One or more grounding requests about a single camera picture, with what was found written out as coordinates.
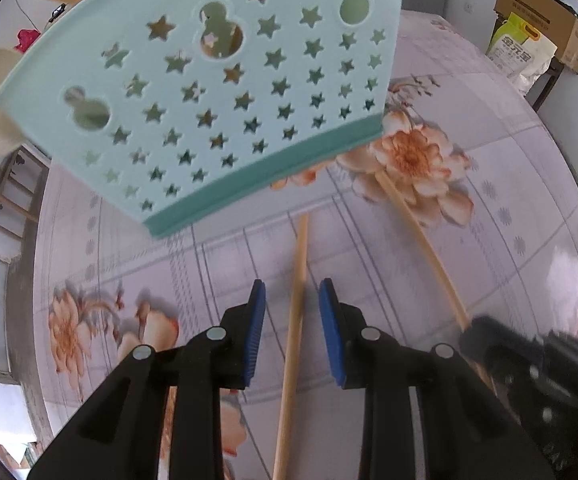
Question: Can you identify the floral tablecloth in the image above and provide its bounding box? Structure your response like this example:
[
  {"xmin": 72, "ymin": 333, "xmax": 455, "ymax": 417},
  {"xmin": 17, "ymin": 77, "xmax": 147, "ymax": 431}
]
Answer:
[{"xmin": 33, "ymin": 12, "xmax": 578, "ymax": 479}]

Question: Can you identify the wooden chair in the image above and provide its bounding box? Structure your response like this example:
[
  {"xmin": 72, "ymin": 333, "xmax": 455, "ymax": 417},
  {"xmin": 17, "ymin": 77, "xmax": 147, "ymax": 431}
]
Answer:
[{"xmin": 0, "ymin": 145, "xmax": 48, "ymax": 237}]

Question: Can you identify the yellow white rice bag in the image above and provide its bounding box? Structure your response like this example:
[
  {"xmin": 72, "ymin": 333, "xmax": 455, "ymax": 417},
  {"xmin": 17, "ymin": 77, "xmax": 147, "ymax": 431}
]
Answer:
[{"xmin": 486, "ymin": 13, "xmax": 557, "ymax": 96}]

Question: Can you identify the cardboard box at right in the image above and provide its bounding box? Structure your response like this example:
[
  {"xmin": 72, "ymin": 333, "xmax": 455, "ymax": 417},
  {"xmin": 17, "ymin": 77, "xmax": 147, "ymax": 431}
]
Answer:
[{"xmin": 494, "ymin": 0, "xmax": 578, "ymax": 74}]

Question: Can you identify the mint green utensil holder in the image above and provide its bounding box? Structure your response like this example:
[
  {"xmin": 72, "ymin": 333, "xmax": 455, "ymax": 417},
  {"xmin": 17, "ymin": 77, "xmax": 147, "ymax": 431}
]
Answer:
[{"xmin": 0, "ymin": 0, "xmax": 402, "ymax": 237}]

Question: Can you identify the red plastic bag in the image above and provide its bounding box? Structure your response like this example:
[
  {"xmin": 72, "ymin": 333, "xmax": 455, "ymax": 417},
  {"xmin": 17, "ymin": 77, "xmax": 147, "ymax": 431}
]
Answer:
[{"xmin": 14, "ymin": 29, "xmax": 42, "ymax": 53}]

